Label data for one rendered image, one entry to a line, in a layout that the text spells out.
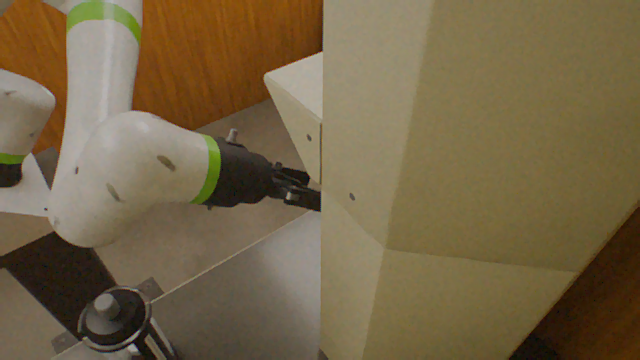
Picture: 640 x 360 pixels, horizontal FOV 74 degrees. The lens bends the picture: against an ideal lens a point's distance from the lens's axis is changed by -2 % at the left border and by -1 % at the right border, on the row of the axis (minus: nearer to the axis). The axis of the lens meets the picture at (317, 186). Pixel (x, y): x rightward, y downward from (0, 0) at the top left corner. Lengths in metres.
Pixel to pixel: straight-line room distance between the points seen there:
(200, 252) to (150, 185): 1.75
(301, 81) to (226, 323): 0.60
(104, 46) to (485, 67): 0.59
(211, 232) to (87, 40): 1.65
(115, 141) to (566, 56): 0.41
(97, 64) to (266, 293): 0.56
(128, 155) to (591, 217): 0.45
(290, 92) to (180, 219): 1.96
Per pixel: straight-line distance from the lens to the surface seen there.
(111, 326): 0.73
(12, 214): 1.18
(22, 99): 1.15
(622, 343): 0.91
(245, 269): 1.01
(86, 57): 0.75
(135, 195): 0.51
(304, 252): 1.02
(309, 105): 0.46
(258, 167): 0.59
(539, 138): 0.36
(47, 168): 1.43
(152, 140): 0.49
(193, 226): 2.35
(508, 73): 0.32
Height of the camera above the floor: 1.78
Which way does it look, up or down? 47 degrees down
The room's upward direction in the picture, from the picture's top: straight up
